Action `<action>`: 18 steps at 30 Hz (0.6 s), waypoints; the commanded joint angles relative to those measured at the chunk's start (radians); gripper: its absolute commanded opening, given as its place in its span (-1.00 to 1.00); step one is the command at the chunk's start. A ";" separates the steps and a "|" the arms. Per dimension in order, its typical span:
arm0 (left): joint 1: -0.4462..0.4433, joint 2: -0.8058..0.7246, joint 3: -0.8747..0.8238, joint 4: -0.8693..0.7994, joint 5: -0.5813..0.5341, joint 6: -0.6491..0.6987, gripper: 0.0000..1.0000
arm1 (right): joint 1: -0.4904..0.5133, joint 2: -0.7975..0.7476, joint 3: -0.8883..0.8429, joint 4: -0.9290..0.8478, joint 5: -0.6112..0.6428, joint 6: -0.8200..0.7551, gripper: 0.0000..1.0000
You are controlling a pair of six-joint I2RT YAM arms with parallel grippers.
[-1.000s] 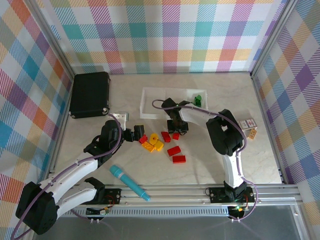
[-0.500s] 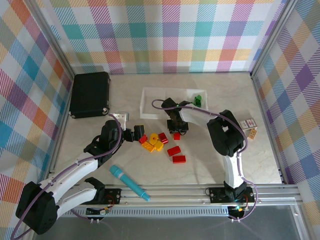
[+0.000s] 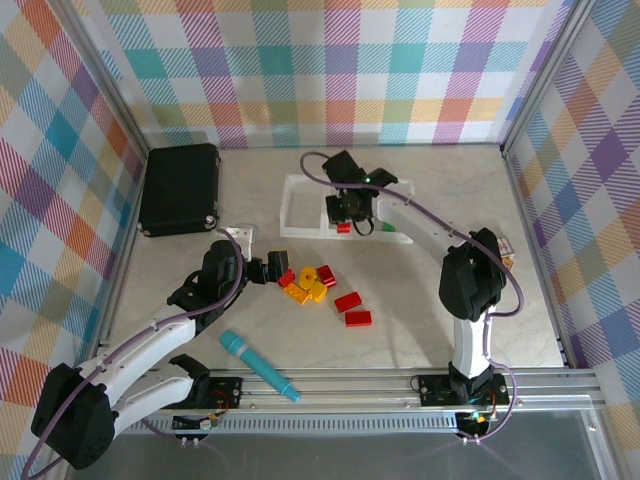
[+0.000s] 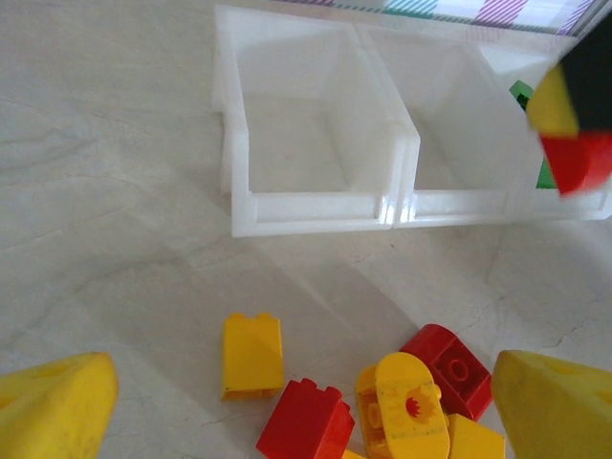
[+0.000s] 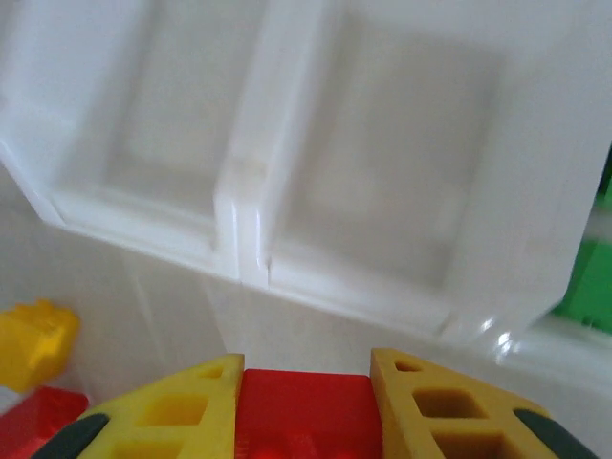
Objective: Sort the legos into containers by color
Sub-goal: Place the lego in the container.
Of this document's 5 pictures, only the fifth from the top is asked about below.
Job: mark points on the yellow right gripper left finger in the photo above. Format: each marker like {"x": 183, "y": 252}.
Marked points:
{"x": 181, "y": 411}

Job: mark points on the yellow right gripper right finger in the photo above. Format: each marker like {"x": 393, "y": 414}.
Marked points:
{"x": 430, "y": 411}

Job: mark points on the red lego brick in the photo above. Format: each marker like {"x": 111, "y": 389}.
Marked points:
{"x": 43, "y": 416}
{"x": 306, "y": 411}

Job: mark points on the green sloped lego brick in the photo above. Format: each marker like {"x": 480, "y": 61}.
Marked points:
{"x": 606, "y": 186}
{"x": 590, "y": 277}

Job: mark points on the clear plastic container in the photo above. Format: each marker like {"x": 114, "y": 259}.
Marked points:
{"x": 363, "y": 296}
{"x": 574, "y": 346}

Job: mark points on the yellow square lego brick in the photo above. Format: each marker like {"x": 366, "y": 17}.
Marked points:
{"x": 33, "y": 344}

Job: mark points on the white three-compartment tray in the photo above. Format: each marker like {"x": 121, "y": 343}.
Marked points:
{"x": 158, "y": 215}

